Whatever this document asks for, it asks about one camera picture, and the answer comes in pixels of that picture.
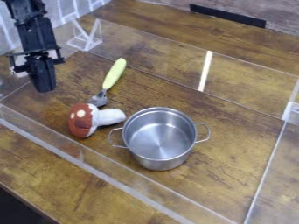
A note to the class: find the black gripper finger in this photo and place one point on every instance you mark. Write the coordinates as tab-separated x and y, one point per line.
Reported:
50	75
37	77

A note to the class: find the black strip on table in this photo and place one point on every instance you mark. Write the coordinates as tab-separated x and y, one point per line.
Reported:
229	16

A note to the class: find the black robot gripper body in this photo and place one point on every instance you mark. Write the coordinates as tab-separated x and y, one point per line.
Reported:
41	55

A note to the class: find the clear acrylic bracket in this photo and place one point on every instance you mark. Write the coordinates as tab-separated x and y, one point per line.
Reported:
85	41

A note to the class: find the stainless steel pot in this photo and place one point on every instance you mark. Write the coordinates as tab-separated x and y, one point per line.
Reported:
160	135

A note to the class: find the plush brown white mushroom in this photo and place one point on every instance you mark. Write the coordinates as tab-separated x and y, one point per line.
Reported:
86	117

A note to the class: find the clear acrylic right barrier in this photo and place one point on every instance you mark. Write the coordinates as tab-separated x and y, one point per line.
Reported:
276	204

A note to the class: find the green handled metal spoon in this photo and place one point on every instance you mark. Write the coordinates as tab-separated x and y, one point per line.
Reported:
101	99

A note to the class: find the clear acrylic front barrier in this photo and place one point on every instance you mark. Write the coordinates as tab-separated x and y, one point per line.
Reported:
157	195

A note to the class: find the clear acrylic barrier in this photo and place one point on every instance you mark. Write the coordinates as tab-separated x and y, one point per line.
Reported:
276	204
157	195

